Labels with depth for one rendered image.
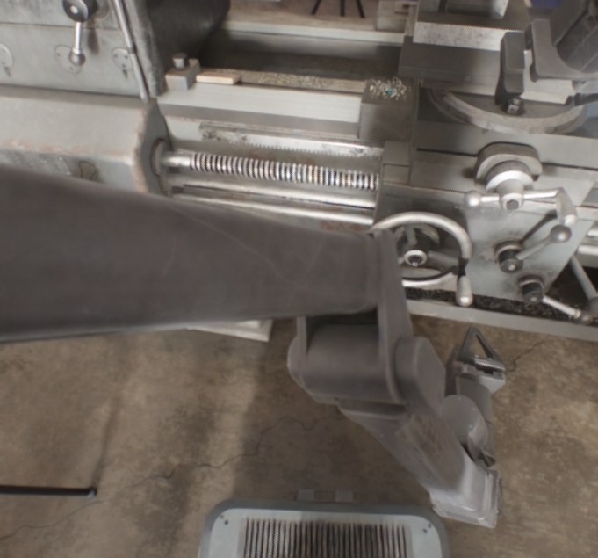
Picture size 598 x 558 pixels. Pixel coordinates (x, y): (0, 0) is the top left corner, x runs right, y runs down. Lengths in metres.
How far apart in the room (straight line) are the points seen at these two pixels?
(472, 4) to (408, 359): 0.59
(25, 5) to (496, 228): 0.99
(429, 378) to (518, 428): 1.21
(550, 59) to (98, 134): 0.83
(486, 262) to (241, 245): 0.83
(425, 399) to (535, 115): 0.57
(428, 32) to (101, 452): 1.33
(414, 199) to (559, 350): 1.01
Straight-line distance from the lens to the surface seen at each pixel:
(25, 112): 1.16
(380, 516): 1.09
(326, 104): 0.97
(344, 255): 0.29
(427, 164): 0.81
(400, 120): 0.93
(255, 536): 1.08
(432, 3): 0.78
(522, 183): 0.78
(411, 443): 0.43
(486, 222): 0.92
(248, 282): 0.21
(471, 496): 0.61
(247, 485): 1.37
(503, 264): 0.94
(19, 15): 1.09
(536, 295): 1.03
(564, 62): 0.54
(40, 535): 1.50
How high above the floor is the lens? 1.32
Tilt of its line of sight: 49 degrees down
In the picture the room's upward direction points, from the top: straight up
